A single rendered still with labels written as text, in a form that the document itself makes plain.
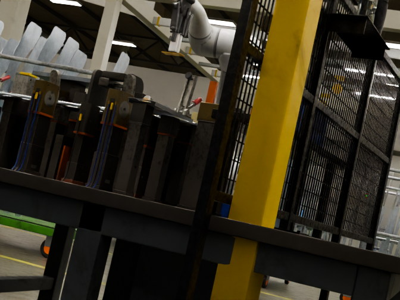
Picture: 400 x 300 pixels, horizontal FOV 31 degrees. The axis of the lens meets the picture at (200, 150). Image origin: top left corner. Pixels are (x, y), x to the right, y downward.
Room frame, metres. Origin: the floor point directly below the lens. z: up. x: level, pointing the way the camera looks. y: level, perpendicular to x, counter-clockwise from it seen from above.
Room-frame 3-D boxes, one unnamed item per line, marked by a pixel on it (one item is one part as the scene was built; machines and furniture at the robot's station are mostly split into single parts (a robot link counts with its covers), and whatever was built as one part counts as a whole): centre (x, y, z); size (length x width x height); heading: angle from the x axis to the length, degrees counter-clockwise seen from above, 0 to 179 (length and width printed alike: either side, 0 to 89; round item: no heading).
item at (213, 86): (2.75, 0.00, 0.95); 0.03 x 0.01 x 0.50; 63
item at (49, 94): (2.67, 0.61, 0.87); 0.12 x 0.07 x 0.35; 153
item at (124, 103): (2.49, 0.31, 0.87); 0.12 x 0.07 x 0.35; 153
